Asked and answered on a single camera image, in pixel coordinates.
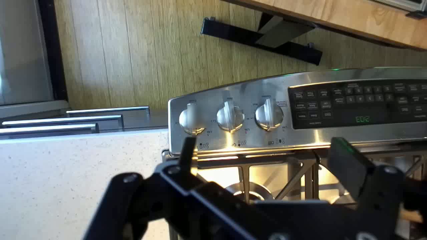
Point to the stainless steel stove range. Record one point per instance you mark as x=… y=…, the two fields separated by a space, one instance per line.
x=248 y=91

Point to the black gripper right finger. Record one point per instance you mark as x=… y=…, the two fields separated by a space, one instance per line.
x=391 y=200

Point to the grey appliance with black frame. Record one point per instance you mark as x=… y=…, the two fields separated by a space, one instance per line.
x=21 y=48

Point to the black wall bracket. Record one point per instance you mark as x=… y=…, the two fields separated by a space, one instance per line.
x=248 y=35

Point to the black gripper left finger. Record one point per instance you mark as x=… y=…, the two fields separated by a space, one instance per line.
x=146 y=204

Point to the wooden table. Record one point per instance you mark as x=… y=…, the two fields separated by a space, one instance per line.
x=337 y=17

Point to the grey flat device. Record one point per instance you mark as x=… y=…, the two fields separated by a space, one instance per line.
x=400 y=4

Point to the stove burner grate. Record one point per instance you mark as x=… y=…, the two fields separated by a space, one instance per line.
x=301 y=173

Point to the round stove burner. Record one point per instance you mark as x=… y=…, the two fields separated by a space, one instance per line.
x=250 y=191

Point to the silver stove knob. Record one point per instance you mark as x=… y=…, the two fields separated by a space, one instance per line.
x=268 y=115
x=192 y=119
x=229 y=116

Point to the black stove control panel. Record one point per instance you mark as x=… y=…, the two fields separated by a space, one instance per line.
x=354 y=104

